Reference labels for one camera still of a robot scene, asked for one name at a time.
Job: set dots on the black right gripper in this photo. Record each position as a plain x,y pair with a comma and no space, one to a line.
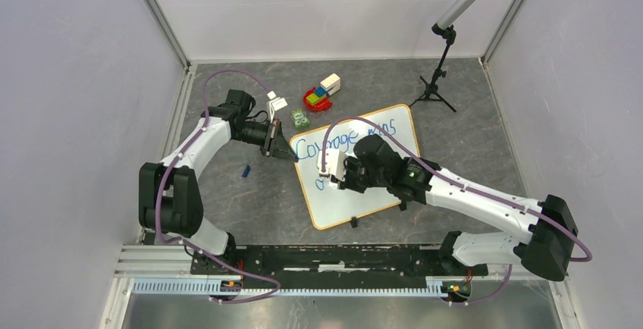
347,183

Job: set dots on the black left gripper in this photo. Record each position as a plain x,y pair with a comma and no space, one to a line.
275,143

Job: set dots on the yellow framed whiteboard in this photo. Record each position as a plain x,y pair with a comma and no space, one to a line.
327,205

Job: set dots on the blue marker cap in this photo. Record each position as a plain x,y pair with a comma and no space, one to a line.
246,171

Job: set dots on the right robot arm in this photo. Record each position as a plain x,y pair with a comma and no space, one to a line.
538,235

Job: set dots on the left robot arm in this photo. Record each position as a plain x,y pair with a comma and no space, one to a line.
170,202

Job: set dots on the green owl toy block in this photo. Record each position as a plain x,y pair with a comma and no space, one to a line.
300,119

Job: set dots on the lime green toy brick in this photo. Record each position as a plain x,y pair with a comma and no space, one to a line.
313,99

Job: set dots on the red toy boat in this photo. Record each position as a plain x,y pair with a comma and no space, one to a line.
321,106

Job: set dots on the blue toy brick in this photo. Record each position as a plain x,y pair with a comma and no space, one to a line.
320,91

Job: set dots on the white toy brick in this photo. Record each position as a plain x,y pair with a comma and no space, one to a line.
331,84

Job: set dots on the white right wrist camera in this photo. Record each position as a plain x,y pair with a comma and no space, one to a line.
330,164

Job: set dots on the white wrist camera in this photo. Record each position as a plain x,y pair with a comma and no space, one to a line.
274,104
330,164

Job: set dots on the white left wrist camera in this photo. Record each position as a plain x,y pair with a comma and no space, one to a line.
274,104

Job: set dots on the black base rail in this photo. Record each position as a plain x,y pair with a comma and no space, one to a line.
351,267

